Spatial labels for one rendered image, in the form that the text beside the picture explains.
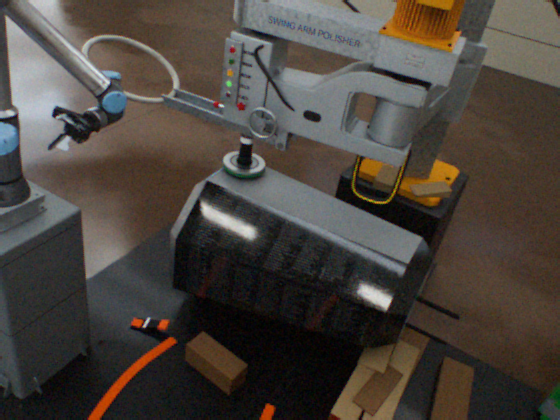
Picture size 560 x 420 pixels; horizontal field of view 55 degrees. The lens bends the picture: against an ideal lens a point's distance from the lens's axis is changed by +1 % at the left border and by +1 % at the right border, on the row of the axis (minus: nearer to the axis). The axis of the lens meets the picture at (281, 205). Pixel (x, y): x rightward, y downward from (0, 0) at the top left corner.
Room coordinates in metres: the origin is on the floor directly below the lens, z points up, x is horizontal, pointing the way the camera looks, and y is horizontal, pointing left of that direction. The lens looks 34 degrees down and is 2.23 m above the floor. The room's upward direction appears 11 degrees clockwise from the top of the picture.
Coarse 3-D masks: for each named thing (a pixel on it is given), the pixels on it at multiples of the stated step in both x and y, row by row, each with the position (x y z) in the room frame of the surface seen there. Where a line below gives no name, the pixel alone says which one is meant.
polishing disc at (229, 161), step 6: (228, 156) 2.35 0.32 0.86; (234, 156) 2.36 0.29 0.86; (252, 156) 2.40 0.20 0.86; (258, 156) 2.41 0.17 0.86; (228, 162) 2.29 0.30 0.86; (234, 162) 2.31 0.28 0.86; (258, 162) 2.35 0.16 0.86; (264, 162) 2.36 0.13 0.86; (228, 168) 2.25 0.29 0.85; (234, 168) 2.25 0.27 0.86; (240, 168) 2.26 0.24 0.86; (246, 168) 2.27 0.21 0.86; (252, 168) 2.28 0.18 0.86; (258, 168) 2.29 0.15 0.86; (246, 174) 2.23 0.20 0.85
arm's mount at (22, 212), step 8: (32, 192) 1.67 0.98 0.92; (32, 200) 1.62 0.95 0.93; (40, 200) 1.65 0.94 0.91; (0, 208) 1.53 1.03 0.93; (8, 208) 1.54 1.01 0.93; (16, 208) 1.56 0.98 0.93; (24, 208) 1.59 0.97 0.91; (32, 208) 1.62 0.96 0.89; (40, 208) 1.66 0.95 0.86; (0, 216) 1.49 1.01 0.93; (8, 216) 1.52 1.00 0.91; (16, 216) 1.55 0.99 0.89; (24, 216) 1.58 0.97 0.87; (32, 216) 1.61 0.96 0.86; (0, 224) 1.50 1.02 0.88; (8, 224) 1.52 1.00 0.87; (16, 224) 1.55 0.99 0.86; (0, 232) 1.48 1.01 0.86
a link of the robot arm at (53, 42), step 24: (0, 0) 1.68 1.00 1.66; (24, 0) 1.75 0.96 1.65; (24, 24) 1.72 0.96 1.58; (48, 24) 1.77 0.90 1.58; (48, 48) 1.75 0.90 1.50; (72, 48) 1.80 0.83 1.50; (72, 72) 1.78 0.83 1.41; (96, 72) 1.83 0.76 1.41; (96, 96) 1.82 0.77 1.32; (120, 96) 1.84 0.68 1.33
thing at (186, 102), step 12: (168, 96) 2.40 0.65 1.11; (180, 96) 2.49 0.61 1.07; (192, 96) 2.47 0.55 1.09; (180, 108) 2.37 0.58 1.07; (192, 108) 2.35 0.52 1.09; (204, 108) 2.44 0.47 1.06; (216, 108) 2.44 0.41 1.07; (216, 120) 2.31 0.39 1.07; (240, 132) 2.28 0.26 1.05; (264, 132) 2.25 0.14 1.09; (276, 132) 2.35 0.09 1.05; (288, 144) 2.21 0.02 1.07
